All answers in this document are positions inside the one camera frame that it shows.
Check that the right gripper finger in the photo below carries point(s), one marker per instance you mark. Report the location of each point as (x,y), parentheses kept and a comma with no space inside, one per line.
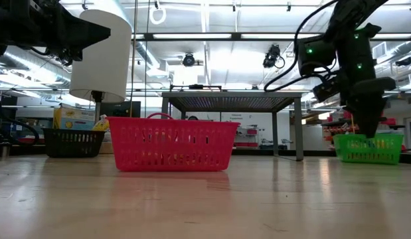
(374,121)
(362,121)

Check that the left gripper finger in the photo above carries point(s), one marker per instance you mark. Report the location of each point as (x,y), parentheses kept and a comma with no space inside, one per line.
(85,40)
(89,27)

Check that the green plastic basket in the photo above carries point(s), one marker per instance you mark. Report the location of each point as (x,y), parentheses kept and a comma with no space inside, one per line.
(368,149)

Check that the green blue crayon box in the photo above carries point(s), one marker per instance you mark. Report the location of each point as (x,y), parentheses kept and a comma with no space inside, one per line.
(75,119)

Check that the black plastic basket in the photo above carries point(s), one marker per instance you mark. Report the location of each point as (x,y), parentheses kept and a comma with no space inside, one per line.
(72,142)

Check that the red thin rubber band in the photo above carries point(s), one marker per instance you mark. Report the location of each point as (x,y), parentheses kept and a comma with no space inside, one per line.
(160,113)

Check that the red plastic basket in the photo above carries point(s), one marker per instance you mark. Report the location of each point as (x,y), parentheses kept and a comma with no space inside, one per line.
(172,146)

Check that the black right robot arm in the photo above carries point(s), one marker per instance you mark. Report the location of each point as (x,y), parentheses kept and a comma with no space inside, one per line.
(351,13)

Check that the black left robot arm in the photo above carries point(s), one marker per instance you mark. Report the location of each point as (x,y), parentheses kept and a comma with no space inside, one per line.
(6,30)

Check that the red storage bin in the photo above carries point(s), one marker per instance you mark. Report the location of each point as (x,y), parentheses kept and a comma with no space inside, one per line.
(390,121)

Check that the white cylindrical table lamp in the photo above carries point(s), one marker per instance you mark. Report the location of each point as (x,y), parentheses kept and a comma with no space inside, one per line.
(105,49)

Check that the small black ceiling fixture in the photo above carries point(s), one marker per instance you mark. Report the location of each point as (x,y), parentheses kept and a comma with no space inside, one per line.
(403,61)

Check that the black monitor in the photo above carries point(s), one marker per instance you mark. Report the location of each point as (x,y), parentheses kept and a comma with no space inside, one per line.
(120,109)

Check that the black distant bar fixture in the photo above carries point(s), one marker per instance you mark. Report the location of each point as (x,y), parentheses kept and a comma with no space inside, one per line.
(196,87)

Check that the black overhead crossbar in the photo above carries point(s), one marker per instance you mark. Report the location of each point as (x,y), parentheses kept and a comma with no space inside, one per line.
(236,36)

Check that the grey perforated metal shelf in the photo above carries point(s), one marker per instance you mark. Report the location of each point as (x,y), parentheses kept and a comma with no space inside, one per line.
(235,99)

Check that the person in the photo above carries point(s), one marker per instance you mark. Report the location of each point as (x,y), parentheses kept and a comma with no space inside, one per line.
(193,117)

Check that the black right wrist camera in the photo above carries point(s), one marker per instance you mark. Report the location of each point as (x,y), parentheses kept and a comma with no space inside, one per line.
(326,88)

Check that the round black ceiling camera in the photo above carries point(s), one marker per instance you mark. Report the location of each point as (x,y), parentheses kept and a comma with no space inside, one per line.
(188,60)

